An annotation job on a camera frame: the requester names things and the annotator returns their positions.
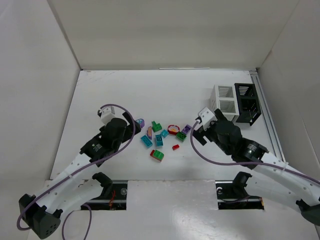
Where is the green stepped lego brick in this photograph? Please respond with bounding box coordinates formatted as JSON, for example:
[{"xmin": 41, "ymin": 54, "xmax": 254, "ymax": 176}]
[{"xmin": 151, "ymin": 121, "xmax": 162, "ymax": 133}]

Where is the dark green lego brick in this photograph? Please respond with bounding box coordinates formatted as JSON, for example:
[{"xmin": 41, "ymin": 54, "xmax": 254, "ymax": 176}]
[{"xmin": 175, "ymin": 131, "xmax": 187, "ymax": 142}]

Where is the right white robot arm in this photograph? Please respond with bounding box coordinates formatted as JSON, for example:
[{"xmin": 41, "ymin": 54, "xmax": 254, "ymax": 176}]
[{"xmin": 190, "ymin": 107, "xmax": 320, "ymax": 226}]

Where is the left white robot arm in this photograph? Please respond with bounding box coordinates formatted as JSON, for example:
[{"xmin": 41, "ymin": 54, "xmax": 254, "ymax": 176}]
[{"xmin": 16, "ymin": 111, "xmax": 141, "ymax": 240}]

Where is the purple round lego piece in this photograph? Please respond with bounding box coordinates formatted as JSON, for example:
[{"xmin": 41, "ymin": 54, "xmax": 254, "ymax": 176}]
[{"xmin": 136, "ymin": 118, "xmax": 145, "ymax": 129}]

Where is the purple orange flat lego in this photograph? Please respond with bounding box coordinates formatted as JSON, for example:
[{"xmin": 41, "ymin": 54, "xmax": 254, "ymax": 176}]
[{"xmin": 146, "ymin": 126, "xmax": 153, "ymax": 140}]

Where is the purple square lego brick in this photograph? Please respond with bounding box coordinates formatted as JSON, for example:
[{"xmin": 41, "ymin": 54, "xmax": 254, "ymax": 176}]
[{"xmin": 181, "ymin": 124, "xmax": 192, "ymax": 135}]

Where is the white slatted container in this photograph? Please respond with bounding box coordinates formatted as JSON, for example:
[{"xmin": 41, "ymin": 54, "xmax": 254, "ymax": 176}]
[{"xmin": 208, "ymin": 84, "xmax": 239, "ymax": 122}]

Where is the teal two-by-three lego brick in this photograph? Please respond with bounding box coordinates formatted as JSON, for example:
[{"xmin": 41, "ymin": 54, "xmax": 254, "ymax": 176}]
[{"xmin": 140, "ymin": 135, "xmax": 153, "ymax": 148}]

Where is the teal tall lego brick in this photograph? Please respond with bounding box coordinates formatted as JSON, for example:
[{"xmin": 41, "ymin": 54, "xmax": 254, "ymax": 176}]
[{"xmin": 155, "ymin": 134, "xmax": 164, "ymax": 148}]

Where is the small red lego brick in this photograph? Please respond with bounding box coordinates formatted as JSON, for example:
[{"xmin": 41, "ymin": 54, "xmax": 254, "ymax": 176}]
[{"xmin": 172, "ymin": 144, "xmax": 180, "ymax": 151}]

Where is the red flower lego piece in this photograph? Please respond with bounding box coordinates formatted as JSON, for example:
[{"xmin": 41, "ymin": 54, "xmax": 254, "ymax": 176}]
[{"xmin": 167, "ymin": 124, "xmax": 180, "ymax": 136}]

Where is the small teal lego brick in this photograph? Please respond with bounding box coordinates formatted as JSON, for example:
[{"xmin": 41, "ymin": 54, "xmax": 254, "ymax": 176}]
[{"xmin": 160, "ymin": 129, "xmax": 169, "ymax": 138}]

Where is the black slatted container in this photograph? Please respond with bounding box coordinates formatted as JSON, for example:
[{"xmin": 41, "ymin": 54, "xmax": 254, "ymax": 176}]
[{"xmin": 234, "ymin": 83, "xmax": 262, "ymax": 126}]

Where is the red green stacked lego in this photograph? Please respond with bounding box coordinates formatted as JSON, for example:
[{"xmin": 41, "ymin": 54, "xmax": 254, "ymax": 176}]
[{"xmin": 150, "ymin": 149, "xmax": 165, "ymax": 162}]

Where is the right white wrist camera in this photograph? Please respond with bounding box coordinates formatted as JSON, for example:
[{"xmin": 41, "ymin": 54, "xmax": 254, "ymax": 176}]
[{"xmin": 198, "ymin": 107, "xmax": 217, "ymax": 131}]

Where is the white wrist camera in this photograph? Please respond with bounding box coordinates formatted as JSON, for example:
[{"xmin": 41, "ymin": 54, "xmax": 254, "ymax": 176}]
[
  {"xmin": 97, "ymin": 106, "xmax": 115, "ymax": 125},
  {"xmin": 198, "ymin": 107, "xmax": 217, "ymax": 131}
]

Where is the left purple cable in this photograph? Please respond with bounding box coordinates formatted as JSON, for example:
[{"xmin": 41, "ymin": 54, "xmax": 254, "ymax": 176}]
[{"xmin": 16, "ymin": 103, "xmax": 137, "ymax": 240}]

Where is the purple cable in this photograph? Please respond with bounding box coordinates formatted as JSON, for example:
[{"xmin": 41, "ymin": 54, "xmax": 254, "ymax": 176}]
[
  {"xmin": 16, "ymin": 103, "xmax": 137, "ymax": 240},
  {"xmin": 190, "ymin": 119, "xmax": 320, "ymax": 187}
]

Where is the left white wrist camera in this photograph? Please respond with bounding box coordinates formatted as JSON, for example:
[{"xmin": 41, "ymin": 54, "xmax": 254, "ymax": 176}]
[{"xmin": 97, "ymin": 106, "xmax": 115, "ymax": 125}]

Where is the aluminium rail right edge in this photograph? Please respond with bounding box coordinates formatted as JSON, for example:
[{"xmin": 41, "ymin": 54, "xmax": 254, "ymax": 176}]
[{"xmin": 249, "ymin": 70, "xmax": 286, "ymax": 162}]

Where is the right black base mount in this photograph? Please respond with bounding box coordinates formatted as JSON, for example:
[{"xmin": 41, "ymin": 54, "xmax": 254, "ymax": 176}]
[{"xmin": 215, "ymin": 172, "xmax": 265, "ymax": 210}]

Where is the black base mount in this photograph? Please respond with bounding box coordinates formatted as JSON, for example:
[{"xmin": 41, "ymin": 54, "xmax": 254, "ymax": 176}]
[
  {"xmin": 215, "ymin": 172, "xmax": 265, "ymax": 210},
  {"xmin": 85, "ymin": 172, "xmax": 128, "ymax": 211}
]

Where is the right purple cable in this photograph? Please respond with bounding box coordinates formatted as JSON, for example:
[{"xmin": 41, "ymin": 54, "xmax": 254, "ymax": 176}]
[{"xmin": 190, "ymin": 119, "xmax": 320, "ymax": 187}]

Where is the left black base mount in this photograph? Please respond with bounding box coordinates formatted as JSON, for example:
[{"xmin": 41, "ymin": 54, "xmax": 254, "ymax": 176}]
[{"xmin": 85, "ymin": 172, "xmax": 128, "ymax": 211}]

